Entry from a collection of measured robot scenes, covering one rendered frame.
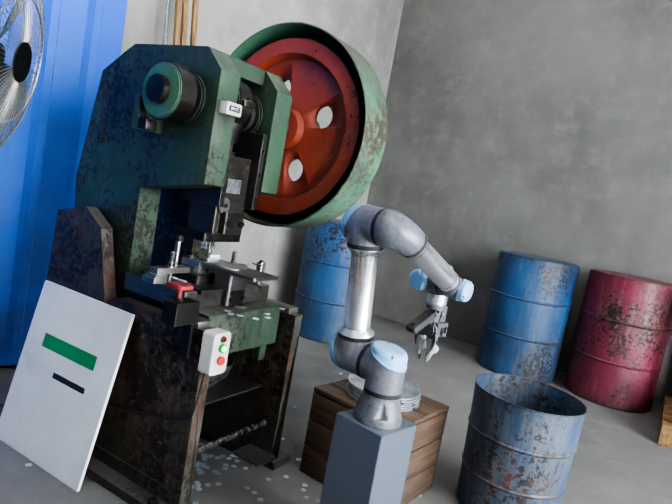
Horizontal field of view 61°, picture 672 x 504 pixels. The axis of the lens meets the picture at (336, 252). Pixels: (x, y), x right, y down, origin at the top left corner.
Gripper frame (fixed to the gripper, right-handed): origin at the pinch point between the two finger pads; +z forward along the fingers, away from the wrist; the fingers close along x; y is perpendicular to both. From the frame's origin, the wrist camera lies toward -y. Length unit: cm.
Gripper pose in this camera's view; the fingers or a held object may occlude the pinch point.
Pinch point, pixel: (421, 357)
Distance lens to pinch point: 217.1
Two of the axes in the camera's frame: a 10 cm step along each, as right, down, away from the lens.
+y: 7.4, 0.5, 6.7
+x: -6.5, -2.0, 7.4
